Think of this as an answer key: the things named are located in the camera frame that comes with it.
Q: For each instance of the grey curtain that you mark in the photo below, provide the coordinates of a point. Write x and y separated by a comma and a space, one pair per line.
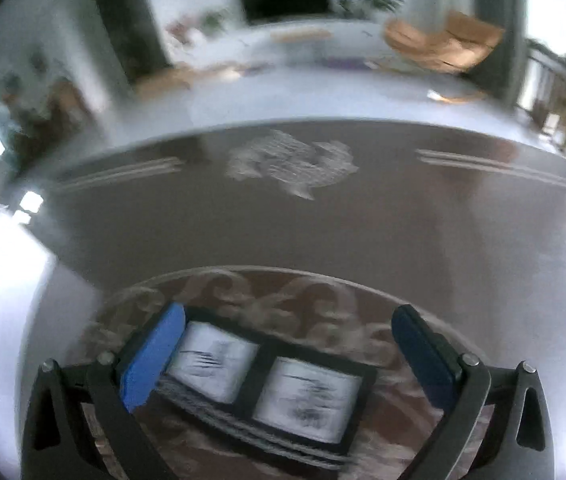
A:
498, 20

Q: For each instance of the dark patterned glass desktop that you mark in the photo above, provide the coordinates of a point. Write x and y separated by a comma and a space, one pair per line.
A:
363, 235

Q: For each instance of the low wooden shelf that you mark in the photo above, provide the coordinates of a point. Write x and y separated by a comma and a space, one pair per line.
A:
165, 80

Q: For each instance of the white television cabinet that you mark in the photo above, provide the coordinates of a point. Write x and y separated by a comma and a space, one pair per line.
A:
263, 45

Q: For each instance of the red flower bouquet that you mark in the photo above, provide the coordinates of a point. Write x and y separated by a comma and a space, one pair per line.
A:
180, 30

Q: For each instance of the dark glass cabinet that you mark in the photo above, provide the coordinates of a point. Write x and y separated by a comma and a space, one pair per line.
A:
128, 20

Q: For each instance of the orange lounge chair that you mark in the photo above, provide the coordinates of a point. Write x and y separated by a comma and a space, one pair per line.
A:
438, 45

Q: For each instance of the black rectangular box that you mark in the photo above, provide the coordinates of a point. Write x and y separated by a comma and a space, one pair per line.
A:
259, 360

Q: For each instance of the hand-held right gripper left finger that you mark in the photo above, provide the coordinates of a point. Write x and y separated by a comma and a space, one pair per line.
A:
153, 355

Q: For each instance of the wooden slatted chair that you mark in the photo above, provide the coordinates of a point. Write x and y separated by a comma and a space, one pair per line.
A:
558, 95

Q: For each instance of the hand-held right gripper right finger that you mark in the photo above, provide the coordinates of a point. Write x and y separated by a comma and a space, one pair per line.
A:
423, 355

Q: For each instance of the small wooden bench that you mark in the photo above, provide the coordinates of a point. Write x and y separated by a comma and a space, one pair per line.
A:
300, 35

